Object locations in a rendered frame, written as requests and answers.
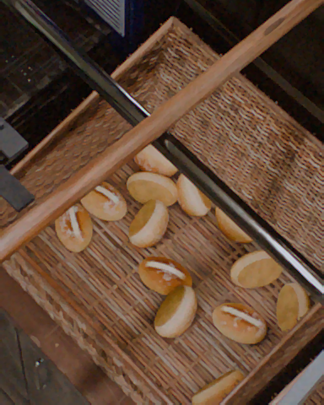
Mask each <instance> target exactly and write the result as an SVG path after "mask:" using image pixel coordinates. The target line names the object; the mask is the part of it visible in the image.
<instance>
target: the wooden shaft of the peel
mask: <svg viewBox="0 0 324 405"><path fill-rule="evenodd" d="M323 2H324V0H292V2H290V3H289V4H288V5H285V6H284V7H283V9H281V10H280V11H279V12H278V13H275V14H274V15H273V16H272V17H271V18H270V19H269V20H267V21H266V22H265V23H264V24H262V26H261V27H260V28H257V29H256V30H255V31H253V32H252V33H251V35H248V36H247V37H246V38H245V39H244V40H243V41H241V42H240V44H238V45H237V46H235V47H234V48H233V49H231V50H230V51H228V53H226V54H225V55H224V56H223V57H221V58H220V59H219V60H217V61H216V63H215V64H213V65H212V66H211V67H209V68H207V69H206V70H204V72H203V73H202V74H200V75H199V76H198V77H197V78H194V79H193V80H192V82H190V83H189V84H188V85H187V86H185V87H184V88H183V89H181V90H180V92H179V93H177V94H176V95H175V96H172V97H171V98H170V99H169V100H167V101H166V103H165V104H163V105H162V106H160V107H159V108H158V109H157V110H155V111H154V113H153V114H151V115H149V116H148V117H146V118H145V119H144V120H143V121H141V122H140V123H139V125H136V126H135V127H134V128H133V129H132V130H131V131H130V132H128V133H126V134H125V135H123V137H122V138H121V139H119V140H118V141H117V142H115V143H113V144H112V145H111V146H110V147H109V148H108V149H107V150H106V151H105V152H103V153H101V154H100V155H99V156H97V157H96V158H95V160H93V161H91V162H90V163H89V164H87V165H86V166H85V167H84V168H83V169H82V170H81V171H80V170H79V171H78V173H77V174H76V175H74V176H73V177H71V178H70V179H68V180H67V181H65V183H64V184H63V185H61V186H60V187H59V188H57V189H56V190H55V191H54V192H52V193H51V195H50V196H47V197H46V198H45V199H43V200H42V201H41V202H39V203H37V204H36V206H35V207H33V208H32V209H31V210H30V211H29V212H27V213H25V214H24V215H23V216H22V217H21V218H20V219H19V220H16V221H15V222H14V223H13V224H11V225H10V226H9V228H6V229H5V230H4V231H3V232H2V233H1V234H0V265H1V264H2V263H3V262H5V261H6V260H7V258H9V257H11V256H12V255H13V254H14V253H15V252H16V251H19V250H20V248H21V247H22V246H24V245H25V244H26V243H28V242H30V241H31V240H33V238H34V237H35V236H36V235H38V234H39V233H40V232H41V231H43V230H44V229H45V228H46V227H47V226H49V225H50V224H52V223H53V222H54V221H55V220H57V219H58V218H60V216H62V215H63V214H64V213H65V212H67V211H68V210H69V209H70V208H72V207H73V205H74V204H76V203H77V202H78V201H81V200H82V199H83V198H84V197H86V196H87V195H88V193H89V192H92V191H93V190H94V189H95V188H96V187H97V186H99V185H100V184H101V183H102V181H105V180H106V179H107V178H108V177H110V176H111V175H112V174H114V173H116V172H117V170H119V169H120V168H121V167H122V166H123V165H124V164H125V163H127V162H129V161H130V160H131V159H132V158H133V157H134V156H135V155H136V154H139V153H140V152H141V151H143V150H144V149H145V148H147V146H148V145H149V144H150V143H152V142H153V141H154V140H155V139H157V138H158V137H159V136H161V134H163V133H164V132H166V131H167V130H168V129H169V128H170V127H172V126H173V125H175V123H177V122H178V121H179V120H180V119H181V118H182V117H183V116H186V115H187V114H188V112H190V111H191V110H192V109H193V108H195V107H196V106H197V105H200V104H201V103H202V101H203V100H205V99H206V98H207V97H209V96H210V95H211V94H212V93H214V91H215V90H216V89H218V88H220V87H221V86H222V85H224V84H225V83H226V81H228V80H229V79H230V78H233V77H234V76H235V75H236V74H237V73H238V72H239V71H240V70H241V69H243V68H244V67H245V66H247V65H248V64H249V62H252V61H253V60H254V59H255V58H256V57H258V56H259V55H260V53H263V52H264V51H265V50H266V49H267V48H268V47H269V46H272V44H273V43H274V42H276V41H277V40H278V39H280V38H282V37H283V35H284V34H286V33H287V32H288V31H290V30H292V29H293V27H294V26H296V25H297V24H298V23H299V22H301V21H302V20H303V18H305V17H306V16H308V15H309V14H311V13H312V12H313V10H315V9H316V8H318V7H320V6H321V5H322V4H323Z"/></svg>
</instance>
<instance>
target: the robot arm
mask: <svg viewBox="0 0 324 405"><path fill-rule="evenodd" d="M27 147H28V143H27V142H26V141H25V140H24V138H23V137H22V136H21V135H20V134H18V133H17V132H16V131H14V129H13V128H12V127H11V126H9V125H8V124H7V123H6V122H5V121H4V120H3V118H2V117H1V116H0V150H1V152H2V153H3V154H4V155H5V156H6V157H7V158H8V159H12V158H14V157H15V156H16V155H18V154H20V153H22V152H23V151H24V149H26V148H27ZM0 196H1V197H2V198H3V199H4V200H5V201H6V202H7V203H9V204H10V206H11V207H12V208H13V209H14V210H15V211H16V212H17V213H20V212H21V211H22V210H23V209H25V208H26V207H28V206H29V205H30V204H31V203H32V202H33V201H34V200H35V197H34V196H33V195H32V193H31V192H30V191H29V190H27V189H26V188H25V187H24V186H23V185H22V184H21V182H20V181H19V180H17V179H16V178H15V177H14V176H13V175H12V174H11V173H10V171H9V170H6V169H5V166H4V165H0Z"/></svg>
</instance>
